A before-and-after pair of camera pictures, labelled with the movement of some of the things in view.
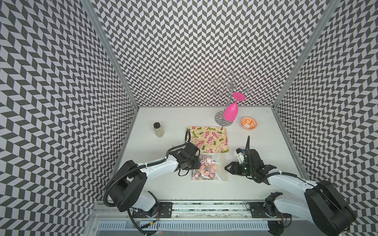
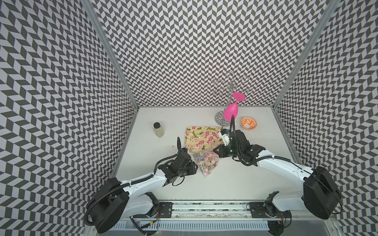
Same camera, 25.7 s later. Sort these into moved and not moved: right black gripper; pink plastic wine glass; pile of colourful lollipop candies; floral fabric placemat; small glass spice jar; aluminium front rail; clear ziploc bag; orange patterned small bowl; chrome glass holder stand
Moved: clear ziploc bag; right black gripper; pile of colourful lollipop candies
Not moved: floral fabric placemat; orange patterned small bowl; pink plastic wine glass; small glass spice jar; aluminium front rail; chrome glass holder stand
